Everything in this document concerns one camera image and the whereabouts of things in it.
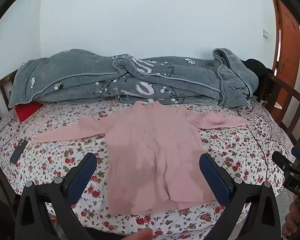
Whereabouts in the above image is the red pillow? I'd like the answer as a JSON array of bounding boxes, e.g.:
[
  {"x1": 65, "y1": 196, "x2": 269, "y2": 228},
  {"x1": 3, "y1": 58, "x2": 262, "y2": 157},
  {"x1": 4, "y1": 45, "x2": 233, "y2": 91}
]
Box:
[{"x1": 14, "y1": 101, "x2": 44, "y2": 122}]

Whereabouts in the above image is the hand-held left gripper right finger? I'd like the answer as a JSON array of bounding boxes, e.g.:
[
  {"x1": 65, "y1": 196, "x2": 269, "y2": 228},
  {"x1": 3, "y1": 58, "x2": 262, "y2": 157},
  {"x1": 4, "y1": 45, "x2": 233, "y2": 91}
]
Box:
[{"x1": 199, "y1": 153, "x2": 282, "y2": 240}]

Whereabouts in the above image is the grey floral blanket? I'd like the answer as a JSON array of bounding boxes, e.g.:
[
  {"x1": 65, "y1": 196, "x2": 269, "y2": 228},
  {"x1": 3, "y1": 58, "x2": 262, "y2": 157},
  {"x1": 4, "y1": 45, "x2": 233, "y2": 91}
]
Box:
[{"x1": 9, "y1": 47, "x2": 259, "y2": 109}]

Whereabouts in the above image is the black remote control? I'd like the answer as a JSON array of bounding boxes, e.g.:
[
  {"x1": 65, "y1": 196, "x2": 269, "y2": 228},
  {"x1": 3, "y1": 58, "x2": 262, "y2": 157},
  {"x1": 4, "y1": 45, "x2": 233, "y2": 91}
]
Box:
[{"x1": 10, "y1": 139, "x2": 28, "y2": 164}]

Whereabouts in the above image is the person's right hand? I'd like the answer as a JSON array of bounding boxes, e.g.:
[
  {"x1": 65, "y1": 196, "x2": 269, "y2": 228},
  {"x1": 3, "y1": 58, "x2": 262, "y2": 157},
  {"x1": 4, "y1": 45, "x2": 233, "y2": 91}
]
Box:
[{"x1": 282, "y1": 196, "x2": 300, "y2": 238}]

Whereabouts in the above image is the person's left hand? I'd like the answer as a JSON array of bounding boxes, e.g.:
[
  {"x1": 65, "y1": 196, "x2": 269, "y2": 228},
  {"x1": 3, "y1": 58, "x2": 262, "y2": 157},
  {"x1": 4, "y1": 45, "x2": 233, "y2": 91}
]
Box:
[{"x1": 124, "y1": 227, "x2": 153, "y2": 240}]

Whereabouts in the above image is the dark wooden bed frame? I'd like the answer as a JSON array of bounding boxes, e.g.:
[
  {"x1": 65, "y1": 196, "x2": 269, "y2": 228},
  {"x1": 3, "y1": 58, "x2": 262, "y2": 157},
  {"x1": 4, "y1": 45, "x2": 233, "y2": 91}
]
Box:
[{"x1": 0, "y1": 69, "x2": 300, "y2": 220}]

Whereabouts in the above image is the pink knit sweater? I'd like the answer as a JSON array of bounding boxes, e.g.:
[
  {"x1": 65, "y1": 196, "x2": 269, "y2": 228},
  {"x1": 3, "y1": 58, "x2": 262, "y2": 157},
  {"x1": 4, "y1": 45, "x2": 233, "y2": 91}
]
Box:
[{"x1": 35, "y1": 101, "x2": 249, "y2": 215}]

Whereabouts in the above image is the black garment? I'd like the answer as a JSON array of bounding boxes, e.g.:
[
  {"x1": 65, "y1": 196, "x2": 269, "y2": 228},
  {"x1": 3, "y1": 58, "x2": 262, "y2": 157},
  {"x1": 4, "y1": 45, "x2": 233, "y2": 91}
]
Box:
[{"x1": 244, "y1": 58, "x2": 275, "y2": 101}]

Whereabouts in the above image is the orange wooden door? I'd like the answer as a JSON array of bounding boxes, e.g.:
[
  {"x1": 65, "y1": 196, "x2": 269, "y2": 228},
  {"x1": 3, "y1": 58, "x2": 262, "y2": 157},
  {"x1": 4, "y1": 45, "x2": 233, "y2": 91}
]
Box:
[{"x1": 271, "y1": 0, "x2": 300, "y2": 96}]

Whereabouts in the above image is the floral bed sheet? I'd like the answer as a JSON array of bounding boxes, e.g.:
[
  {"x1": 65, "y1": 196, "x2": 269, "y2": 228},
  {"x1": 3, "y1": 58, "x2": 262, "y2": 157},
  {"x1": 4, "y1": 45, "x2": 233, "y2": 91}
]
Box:
[{"x1": 0, "y1": 97, "x2": 298, "y2": 240}]

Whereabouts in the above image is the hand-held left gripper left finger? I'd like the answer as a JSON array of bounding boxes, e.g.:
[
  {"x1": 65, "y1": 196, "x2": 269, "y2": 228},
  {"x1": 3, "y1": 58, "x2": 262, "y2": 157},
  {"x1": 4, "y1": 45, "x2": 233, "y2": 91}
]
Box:
[{"x1": 15, "y1": 152, "x2": 98, "y2": 240}]

